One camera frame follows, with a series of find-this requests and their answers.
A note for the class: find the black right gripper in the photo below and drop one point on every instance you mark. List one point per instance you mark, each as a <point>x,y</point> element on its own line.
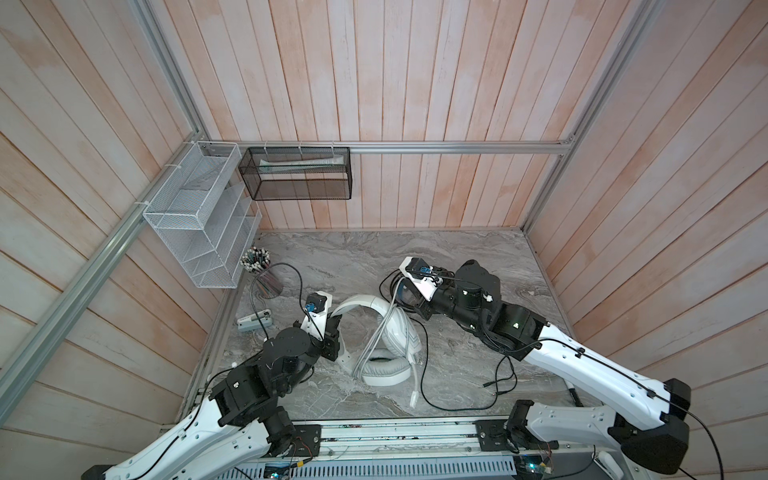
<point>425,308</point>

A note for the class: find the clear pencil jar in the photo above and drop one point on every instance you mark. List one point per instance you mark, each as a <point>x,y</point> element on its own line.
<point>265,285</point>

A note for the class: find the aluminium wall rail right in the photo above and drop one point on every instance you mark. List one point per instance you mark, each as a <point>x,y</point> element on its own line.
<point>637,28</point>

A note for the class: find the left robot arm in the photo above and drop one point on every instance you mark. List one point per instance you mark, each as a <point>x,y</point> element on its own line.
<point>242,419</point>

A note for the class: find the black blue headphones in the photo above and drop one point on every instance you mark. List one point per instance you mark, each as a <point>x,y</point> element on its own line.
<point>400,292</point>

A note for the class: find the aluminium wall rail left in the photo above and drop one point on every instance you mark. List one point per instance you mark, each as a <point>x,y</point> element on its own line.
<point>37,349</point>

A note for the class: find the aluminium wall rail back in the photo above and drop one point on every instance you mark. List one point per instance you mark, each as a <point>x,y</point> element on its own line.
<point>418,147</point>

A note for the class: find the white headphones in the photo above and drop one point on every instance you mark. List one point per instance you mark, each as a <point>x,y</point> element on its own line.
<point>390,356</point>

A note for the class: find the aluminium wall rail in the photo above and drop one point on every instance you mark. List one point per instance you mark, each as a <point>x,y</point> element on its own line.
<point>637,28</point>
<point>37,349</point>
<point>418,147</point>

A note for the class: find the black mesh wall basket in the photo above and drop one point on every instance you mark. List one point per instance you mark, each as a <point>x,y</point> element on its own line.
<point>278,173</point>

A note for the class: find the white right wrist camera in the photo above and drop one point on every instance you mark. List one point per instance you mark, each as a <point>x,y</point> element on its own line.
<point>421,275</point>

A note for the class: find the light blue stapler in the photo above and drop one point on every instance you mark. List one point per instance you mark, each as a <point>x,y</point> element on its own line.
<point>256,321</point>

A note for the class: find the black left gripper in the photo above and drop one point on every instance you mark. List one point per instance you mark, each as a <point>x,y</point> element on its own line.
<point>332,338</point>

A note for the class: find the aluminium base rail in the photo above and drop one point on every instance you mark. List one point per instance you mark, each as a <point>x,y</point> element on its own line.
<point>416,448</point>

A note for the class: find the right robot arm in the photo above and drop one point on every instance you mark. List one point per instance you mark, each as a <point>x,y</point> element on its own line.
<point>643,418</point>

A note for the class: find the white mesh wall shelf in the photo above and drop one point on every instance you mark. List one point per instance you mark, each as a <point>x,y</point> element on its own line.
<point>203,216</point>

